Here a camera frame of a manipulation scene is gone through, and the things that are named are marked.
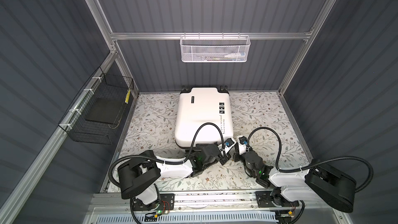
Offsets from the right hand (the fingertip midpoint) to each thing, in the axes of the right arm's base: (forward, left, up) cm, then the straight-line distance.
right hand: (235, 144), depth 85 cm
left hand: (-4, +3, +5) cm, 7 cm away
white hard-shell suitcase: (+16, +21, +14) cm, 30 cm away
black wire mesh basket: (+7, +68, +23) cm, 72 cm away
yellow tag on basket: (+20, +58, +21) cm, 65 cm away
